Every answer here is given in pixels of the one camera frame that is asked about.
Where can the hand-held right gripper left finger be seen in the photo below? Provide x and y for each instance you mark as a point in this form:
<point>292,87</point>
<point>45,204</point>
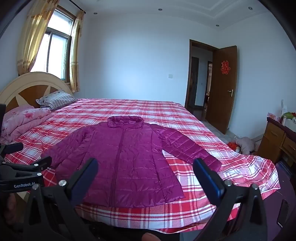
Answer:
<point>87,177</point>

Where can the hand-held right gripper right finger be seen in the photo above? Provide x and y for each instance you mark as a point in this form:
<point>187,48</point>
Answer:
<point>208,179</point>

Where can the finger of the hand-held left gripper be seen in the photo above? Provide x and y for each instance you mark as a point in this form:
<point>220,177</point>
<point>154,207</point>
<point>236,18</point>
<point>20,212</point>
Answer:
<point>39,162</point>
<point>13,147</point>

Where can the purple quilted jacket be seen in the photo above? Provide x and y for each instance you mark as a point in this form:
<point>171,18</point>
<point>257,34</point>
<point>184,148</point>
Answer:
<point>129,162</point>

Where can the person's left hand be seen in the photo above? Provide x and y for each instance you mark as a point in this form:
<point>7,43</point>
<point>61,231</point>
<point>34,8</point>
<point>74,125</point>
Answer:
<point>11,206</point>

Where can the person's right hand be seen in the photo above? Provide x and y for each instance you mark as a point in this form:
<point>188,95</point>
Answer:
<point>150,237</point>

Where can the pink floral folded quilt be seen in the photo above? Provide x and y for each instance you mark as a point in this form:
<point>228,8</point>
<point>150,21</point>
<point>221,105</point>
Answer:
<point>23,120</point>

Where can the red toy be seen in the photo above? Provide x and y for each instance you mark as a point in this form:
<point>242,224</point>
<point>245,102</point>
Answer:
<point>231,146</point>

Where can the pale pink plush toy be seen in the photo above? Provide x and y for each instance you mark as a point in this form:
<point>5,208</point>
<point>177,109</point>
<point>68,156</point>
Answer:
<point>246,144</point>

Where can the striped pillow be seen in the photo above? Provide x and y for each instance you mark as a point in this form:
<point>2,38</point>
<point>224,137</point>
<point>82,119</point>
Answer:
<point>56,99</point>

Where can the cream and wooden headboard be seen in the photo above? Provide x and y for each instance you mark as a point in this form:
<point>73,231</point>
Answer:
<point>30,78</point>

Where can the wooden desk with drawers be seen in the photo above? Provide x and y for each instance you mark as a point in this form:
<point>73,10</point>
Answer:
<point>274,139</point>

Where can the brown wooden door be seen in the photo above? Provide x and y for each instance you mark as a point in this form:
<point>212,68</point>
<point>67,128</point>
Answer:
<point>222,102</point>

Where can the black phone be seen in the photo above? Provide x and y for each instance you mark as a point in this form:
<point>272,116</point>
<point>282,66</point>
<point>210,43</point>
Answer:
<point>283,213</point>

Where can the red plaid bed sheet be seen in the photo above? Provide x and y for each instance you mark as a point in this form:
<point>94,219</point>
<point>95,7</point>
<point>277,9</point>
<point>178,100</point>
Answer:
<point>161,109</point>

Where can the pink box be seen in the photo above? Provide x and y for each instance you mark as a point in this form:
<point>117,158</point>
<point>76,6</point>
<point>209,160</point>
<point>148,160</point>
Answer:
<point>272,117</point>

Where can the green plush toy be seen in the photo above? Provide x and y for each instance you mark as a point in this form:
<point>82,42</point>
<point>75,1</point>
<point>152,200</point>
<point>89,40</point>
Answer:
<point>289,117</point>

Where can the yellow curtain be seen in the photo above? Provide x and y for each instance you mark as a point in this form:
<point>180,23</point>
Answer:
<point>76,58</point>
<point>34,34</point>

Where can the window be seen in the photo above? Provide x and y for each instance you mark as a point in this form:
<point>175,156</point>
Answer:
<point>57,46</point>

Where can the red paper door decoration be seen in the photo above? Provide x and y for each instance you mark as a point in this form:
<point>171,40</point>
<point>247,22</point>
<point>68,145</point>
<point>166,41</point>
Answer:
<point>225,67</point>

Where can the black curtain rod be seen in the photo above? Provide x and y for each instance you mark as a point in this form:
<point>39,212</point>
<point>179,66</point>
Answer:
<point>77,6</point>

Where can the white wall socket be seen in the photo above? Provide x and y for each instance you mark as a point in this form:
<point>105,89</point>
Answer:
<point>284,107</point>

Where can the brown door frame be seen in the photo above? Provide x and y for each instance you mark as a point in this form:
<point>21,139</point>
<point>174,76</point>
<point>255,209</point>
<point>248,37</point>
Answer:
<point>187,76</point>

